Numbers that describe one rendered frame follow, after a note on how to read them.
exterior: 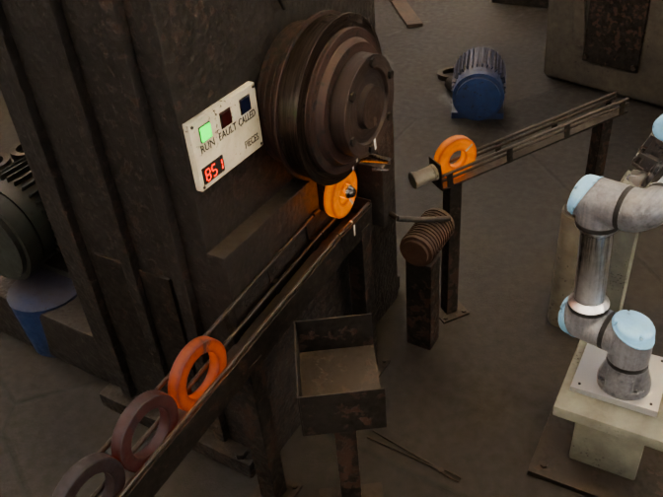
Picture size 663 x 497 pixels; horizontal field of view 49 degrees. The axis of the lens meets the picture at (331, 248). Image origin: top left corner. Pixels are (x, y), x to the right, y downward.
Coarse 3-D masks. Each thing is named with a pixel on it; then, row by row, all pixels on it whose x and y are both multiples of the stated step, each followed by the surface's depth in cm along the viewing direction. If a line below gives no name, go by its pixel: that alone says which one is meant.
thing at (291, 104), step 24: (312, 24) 185; (336, 24) 184; (360, 24) 195; (312, 48) 178; (288, 72) 180; (312, 72) 180; (288, 96) 180; (288, 120) 182; (288, 144) 186; (312, 168) 192
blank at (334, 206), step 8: (352, 176) 218; (336, 184) 210; (352, 184) 220; (328, 192) 211; (336, 192) 212; (328, 200) 211; (336, 200) 213; (344, 200) 219; (352, 200) 222; (328, 208) 213; (336, 208) 214; (344, 208) 219; (336, 216) 216; (344, 216) 220
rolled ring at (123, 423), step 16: (144, 400) 160; (160, 400) 164; (128, 416) 157; (160, 416) 170; (176, 416) 171; (128, 432) 157; (160, 432) 170; (112, 448) 158; (128, 448) 159; (144, 448) 168; (128, 464) 160
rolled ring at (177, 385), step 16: (208, 336) 177; (192, 352) 169; (208, 352) 179; (224, 352) 181; (176, 368) 168; (208, 368) 182; (176, 384) 168; (208, 384) 181; (176, 400) 170; (192, 400) 174
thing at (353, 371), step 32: (320, 320) 187; (352, 320) 187; (320, 352) 192; (352, 352) 191; (320, 384) 184; (352, 384) 184; (320, 416) 170; (352, 416) 171; (384, 416) 171; (352, 448) 197; (352, 480) 206
